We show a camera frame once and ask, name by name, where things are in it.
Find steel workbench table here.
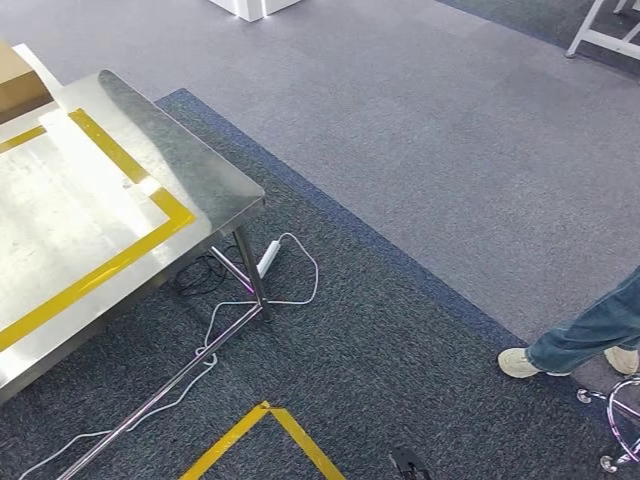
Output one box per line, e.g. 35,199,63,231
0,69,273,480

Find white power strip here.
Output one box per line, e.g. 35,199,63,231
256,239,282,280

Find yellow floor tape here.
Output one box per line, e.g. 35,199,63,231
179,400,347,480

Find yellow table tape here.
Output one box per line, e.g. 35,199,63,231
0,107,197,354

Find white display plinth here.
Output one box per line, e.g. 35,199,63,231
207,0,303,24

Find black right robot foot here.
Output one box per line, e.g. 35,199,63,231
389,445,433,480

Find person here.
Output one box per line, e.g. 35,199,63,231
497,264,640,379

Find white flat board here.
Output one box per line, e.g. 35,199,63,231
12,42,63,91

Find black round stool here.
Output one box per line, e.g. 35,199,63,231
576,374,640,475

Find brown cardboard box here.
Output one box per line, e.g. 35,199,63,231
0,39,55,126

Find white floor cable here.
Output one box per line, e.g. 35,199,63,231
19,231,320,480

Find black floor cable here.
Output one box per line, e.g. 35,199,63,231
172,246,251,298

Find white metal frame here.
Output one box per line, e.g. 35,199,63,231
565,0,640,64

